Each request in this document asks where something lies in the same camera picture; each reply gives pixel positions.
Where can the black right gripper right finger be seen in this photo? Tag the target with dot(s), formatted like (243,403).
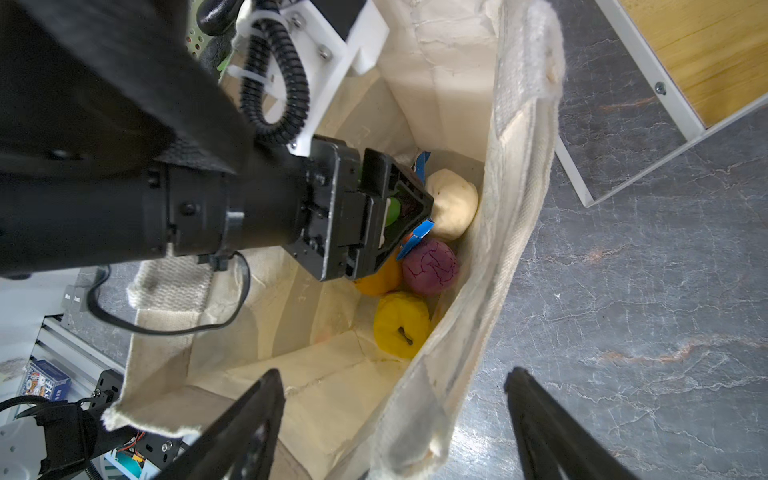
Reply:
(550,442)

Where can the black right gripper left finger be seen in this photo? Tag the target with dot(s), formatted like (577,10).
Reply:
(240,444)

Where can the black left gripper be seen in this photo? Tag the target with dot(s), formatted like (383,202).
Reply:
(329,216)

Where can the dark mangosteen toy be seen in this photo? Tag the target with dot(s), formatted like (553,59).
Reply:
(393,211)

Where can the blue candy bag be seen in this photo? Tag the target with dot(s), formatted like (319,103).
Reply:
(422,230)

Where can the cream white round vegetable toy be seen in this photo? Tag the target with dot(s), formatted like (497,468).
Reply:
(455,204)

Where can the orange potato toy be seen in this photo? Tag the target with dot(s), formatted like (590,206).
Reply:
(387,279)

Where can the purple cabbage toy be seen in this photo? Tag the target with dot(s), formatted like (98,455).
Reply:
(430,268)

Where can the yellow apple toy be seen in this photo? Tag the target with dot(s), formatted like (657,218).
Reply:
(401,324)

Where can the cream canvas tote bag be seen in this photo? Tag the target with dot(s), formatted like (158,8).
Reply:
(477,85)

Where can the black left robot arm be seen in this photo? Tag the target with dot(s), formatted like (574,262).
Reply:
(133,129)

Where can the blue card box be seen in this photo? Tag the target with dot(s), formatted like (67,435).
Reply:
(45,380)

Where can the white wire wooden shelf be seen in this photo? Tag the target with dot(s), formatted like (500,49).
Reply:
(705,60)

